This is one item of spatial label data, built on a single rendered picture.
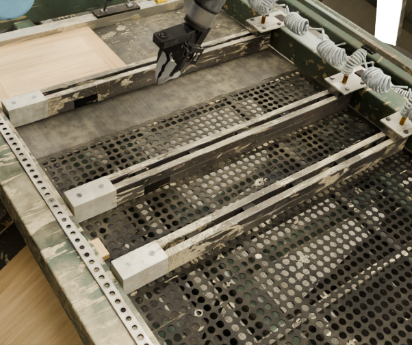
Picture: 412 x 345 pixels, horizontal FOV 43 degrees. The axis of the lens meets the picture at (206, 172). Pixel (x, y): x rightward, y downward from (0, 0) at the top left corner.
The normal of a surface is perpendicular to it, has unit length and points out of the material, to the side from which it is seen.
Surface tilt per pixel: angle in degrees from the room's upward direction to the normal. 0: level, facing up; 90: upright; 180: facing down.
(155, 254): 54
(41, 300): 90
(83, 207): 90
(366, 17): 90
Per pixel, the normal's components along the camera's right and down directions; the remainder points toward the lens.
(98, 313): 0.11, -0.70
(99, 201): 0.58, 0.62
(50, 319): -0.38, -0.37
